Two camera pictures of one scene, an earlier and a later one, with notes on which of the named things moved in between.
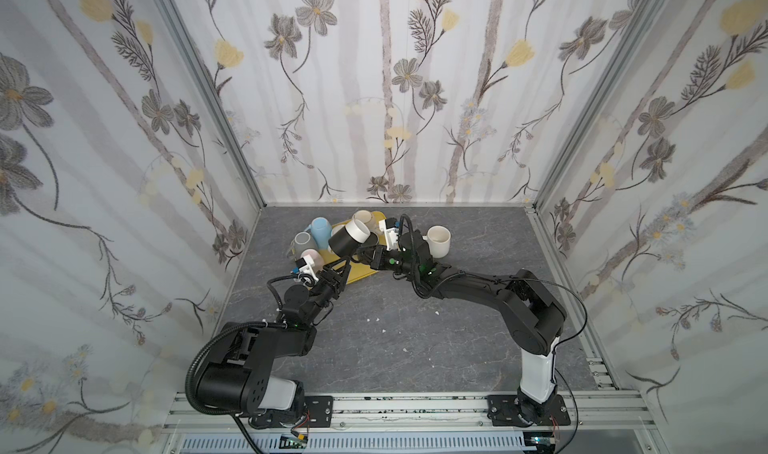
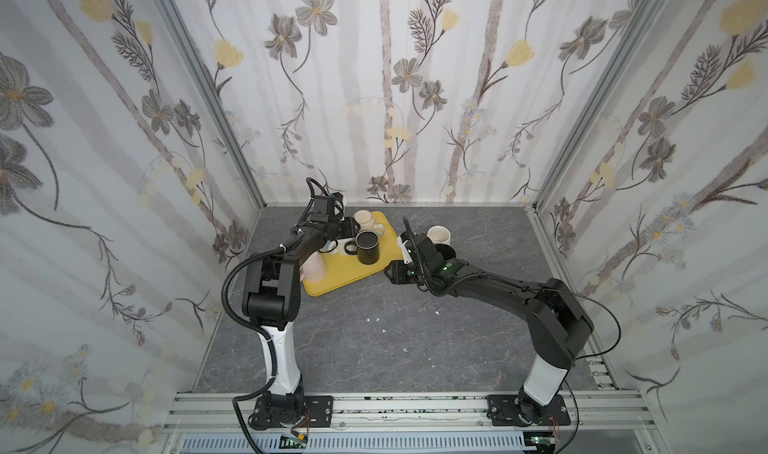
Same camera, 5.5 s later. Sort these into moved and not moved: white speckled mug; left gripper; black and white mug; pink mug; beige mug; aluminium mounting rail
Moved: left gripper; black and white mug
Not moved: aluminium mounting rail; pink mug; beige mug; white speckled mug
